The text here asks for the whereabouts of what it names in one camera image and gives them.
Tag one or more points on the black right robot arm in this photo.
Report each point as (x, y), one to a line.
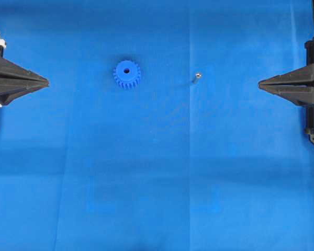
(309, 129)

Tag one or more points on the blue plastic gear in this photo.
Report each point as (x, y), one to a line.
(127, 74)

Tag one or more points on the blue table mat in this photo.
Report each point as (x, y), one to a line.
(167, 165)

